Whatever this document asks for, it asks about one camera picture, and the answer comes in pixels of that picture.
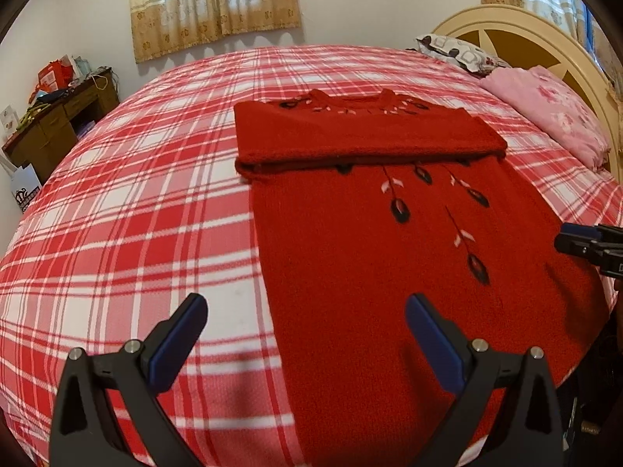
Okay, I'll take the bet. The pink floral folded blanket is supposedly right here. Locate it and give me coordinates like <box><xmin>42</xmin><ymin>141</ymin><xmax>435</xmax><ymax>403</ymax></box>
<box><xmin>479</xmin><ymin>65</ymin><xmax>610</xmax><ymax>171</ymax></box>

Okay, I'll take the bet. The white card on desk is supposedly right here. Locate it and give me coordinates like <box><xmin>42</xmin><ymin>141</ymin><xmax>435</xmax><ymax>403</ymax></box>
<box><xmin>0</xmin><ymin>105</ymin><xmax>19</xmax><ymax>140</ymax></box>

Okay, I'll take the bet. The red white plaid bedsheet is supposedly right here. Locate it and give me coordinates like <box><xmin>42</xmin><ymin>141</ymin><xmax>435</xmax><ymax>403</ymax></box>
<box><xmin>1</xmin><ymin>46</ymin><xmax>622</xmax><ymax>466</ymax></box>

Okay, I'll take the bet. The red knitted sweater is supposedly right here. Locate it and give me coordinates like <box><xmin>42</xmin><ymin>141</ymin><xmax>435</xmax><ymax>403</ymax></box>
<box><xmin>234</xmin><ymin>91</ymin><xmax>609</xmax><ymax>466</ymax></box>

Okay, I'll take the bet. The brown wooden desk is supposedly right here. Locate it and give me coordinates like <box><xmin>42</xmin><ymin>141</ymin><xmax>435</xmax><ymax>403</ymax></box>
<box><xmin>2</xmin><ymin>67</ymin><xmax>119</xmax><ymax>183</ymax></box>

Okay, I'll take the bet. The grey patterned pillow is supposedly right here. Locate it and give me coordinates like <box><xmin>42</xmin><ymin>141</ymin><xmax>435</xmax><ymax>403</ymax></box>
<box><xmin>415</xmin><ymin>34</ymin><xmax>510</xmax><ymax>77</ymax></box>

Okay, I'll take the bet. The cream wooden headboard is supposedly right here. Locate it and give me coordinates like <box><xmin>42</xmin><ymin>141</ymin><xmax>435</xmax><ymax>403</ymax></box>
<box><xmin>433</xmin><ymin>4</ymin><xmax>622</xmax><ymax>181</ymax></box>

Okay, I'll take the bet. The white paper shopping bag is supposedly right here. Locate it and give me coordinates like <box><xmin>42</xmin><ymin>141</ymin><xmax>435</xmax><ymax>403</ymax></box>
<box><xmin>1</xmin><ymin>152</ymin><xmax>41</xmax><ymax>213</ymax></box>

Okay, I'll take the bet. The red box on desk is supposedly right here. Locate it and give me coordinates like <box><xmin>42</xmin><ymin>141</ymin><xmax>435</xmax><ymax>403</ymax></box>
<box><xmin>28</xmin><ymin>57</ymin><xmax>74</xmax><ymax>104</ymax></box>

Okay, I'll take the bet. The beige window curtain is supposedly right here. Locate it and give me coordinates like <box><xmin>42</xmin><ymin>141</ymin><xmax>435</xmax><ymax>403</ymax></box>
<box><xmin>129</xmin><ymin>0</ymin><xmax>301</xmax><ymax>63</ymax></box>

